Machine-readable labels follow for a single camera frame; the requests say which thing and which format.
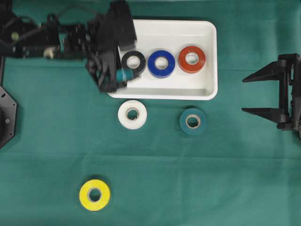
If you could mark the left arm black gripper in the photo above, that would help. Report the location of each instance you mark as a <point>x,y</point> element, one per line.
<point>103,63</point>

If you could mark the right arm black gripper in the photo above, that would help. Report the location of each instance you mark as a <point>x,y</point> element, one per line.
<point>286,70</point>

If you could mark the black tape roll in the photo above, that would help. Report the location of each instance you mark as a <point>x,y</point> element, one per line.
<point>135,61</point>

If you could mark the blue tape roll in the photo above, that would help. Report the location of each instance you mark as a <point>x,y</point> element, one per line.
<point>161,64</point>

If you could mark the red tape roll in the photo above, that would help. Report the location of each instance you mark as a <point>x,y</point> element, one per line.
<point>191,59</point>

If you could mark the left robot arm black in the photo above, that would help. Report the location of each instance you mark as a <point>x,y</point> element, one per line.
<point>21,36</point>

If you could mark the white tape roll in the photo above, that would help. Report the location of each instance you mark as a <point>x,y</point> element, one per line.
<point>132,114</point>

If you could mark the green tape roll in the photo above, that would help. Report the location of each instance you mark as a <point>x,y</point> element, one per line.
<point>193,121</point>

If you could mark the yellow tape roll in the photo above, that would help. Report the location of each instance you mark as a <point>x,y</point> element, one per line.
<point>94,195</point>

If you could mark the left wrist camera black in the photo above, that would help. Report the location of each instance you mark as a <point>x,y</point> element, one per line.
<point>116,27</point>

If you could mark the black frame rail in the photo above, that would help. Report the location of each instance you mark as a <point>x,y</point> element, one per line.
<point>2,66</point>

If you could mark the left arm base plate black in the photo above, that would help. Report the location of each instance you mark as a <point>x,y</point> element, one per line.
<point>8,109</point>

